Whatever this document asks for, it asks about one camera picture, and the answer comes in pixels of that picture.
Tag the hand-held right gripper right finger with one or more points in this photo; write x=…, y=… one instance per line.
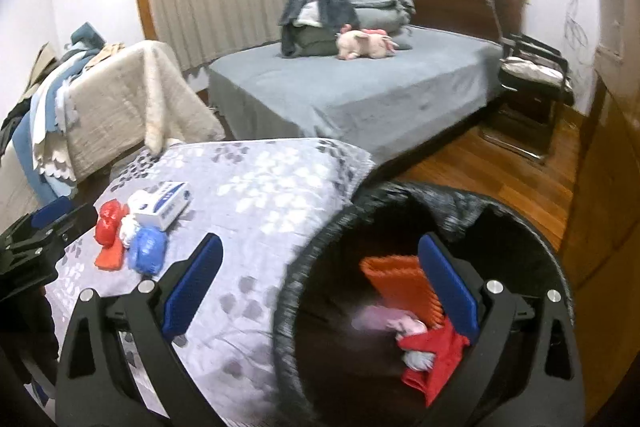
x=447, y=289

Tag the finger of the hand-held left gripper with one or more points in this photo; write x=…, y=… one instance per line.
x=77, y=219
x=52, y=211

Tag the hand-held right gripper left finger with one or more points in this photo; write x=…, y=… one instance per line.
x=192, y=287

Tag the red plastic bag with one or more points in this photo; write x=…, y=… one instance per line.
x=110, y=217

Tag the orange spiky mat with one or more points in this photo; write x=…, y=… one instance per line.
x=400, y=287

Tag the blue plastic bag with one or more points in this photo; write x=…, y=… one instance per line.
x=147, y=252

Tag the red cloth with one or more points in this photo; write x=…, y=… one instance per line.
x=440, y=357

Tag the pinkish white tissue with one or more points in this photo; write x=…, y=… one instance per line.
x=380, y=319

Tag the grey sock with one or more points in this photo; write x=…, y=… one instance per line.
x=420, y=359

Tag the white blue carton box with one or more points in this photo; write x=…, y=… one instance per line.
x=165, y=204

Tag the black-bagged waste bin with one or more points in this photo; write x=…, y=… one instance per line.
x=325, y=307

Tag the blue white scalloped cloth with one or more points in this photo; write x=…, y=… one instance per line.
x=45, y=122

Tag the dark clothes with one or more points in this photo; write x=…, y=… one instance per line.
x=15, y=122

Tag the purple floral quilt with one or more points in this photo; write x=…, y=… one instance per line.
x=260, y=207

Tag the beige quilt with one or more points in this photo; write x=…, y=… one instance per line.
x=115, y=117

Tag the beige folded fabric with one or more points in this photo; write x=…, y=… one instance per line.
x=45, y=62

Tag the tan crumpled cloth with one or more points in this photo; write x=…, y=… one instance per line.
x=107, y=52

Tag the teal blue cloth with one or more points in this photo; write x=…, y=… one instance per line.
x=85, y=37

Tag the grey bed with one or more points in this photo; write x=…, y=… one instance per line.
x=375, y=92

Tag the wooden wardrobe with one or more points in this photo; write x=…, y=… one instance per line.
x=615, y=157

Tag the chair cushion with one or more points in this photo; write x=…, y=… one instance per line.
x=530, y=69

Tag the pink plush toy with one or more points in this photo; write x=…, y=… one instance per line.
x=362, y=44

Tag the black metal chair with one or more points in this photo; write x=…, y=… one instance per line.
x=540, y=44

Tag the olive grey folded blanket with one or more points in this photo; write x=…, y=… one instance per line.
x=315, y=42

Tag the wooden headboard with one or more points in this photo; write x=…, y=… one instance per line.
x=460, y=7

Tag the grey pillow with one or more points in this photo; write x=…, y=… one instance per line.
x=380, y=14

